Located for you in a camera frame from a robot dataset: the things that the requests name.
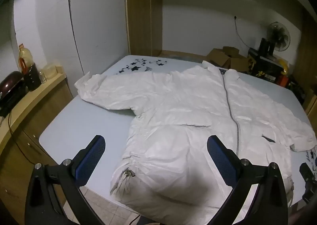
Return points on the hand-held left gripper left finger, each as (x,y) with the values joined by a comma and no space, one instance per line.
(92,158)

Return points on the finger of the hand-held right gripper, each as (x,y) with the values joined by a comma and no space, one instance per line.
(309,180)

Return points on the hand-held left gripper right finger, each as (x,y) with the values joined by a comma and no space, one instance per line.
(220,158)

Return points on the white zip jacket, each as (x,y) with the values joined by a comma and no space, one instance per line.
(173,106)

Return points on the bed with pale printed sheet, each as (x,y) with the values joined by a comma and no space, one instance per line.
(74,125)

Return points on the wooden counter cabinet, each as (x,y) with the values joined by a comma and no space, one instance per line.
(27,125)

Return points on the small glass jar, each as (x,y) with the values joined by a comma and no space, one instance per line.
(42,77)

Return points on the clear plastic container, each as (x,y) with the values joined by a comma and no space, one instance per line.
(50,71)

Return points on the open cardboard box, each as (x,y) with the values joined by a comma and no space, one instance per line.
(218,57)
(239,62)

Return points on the orange-red box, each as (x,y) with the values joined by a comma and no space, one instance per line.
(282,80)

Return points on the black box with yellow print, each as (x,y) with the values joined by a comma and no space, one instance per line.
(265,67)

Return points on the dark red cooker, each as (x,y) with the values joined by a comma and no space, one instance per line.
(11,88)

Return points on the yellow curved object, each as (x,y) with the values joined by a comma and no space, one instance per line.
(284,66)

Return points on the wooden side panel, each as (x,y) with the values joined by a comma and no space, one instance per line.
(305,66)

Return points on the black upright object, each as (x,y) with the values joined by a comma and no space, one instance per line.
(266,46)

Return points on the oil bottle with orange cap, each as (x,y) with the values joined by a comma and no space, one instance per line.
(26,57)

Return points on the black electric fan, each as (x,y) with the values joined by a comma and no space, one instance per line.
(279,34)

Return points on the wooden wardrobe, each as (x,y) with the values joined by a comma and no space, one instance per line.
(143,11)

